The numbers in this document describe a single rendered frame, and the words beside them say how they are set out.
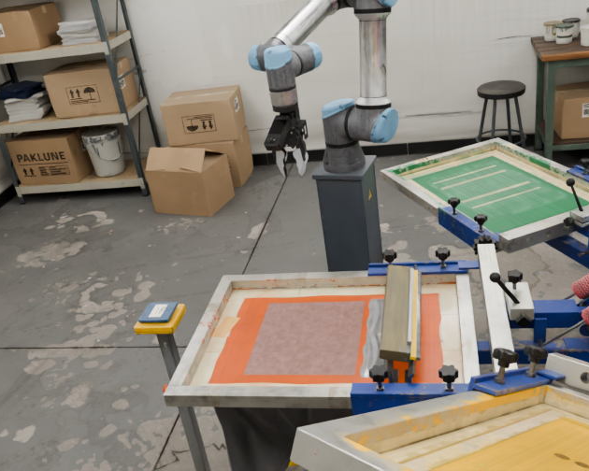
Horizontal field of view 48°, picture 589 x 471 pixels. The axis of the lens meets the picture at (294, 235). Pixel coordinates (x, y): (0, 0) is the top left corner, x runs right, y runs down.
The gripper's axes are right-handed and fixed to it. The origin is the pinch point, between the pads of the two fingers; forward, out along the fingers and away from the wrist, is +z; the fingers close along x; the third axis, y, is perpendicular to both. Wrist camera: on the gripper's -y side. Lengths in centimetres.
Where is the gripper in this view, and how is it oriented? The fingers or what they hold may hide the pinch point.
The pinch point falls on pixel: (292, 174)
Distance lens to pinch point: 190.3
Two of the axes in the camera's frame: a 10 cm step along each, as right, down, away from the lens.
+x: -9.2, -0.5, 3.8
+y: 3.6, -4.7, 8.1
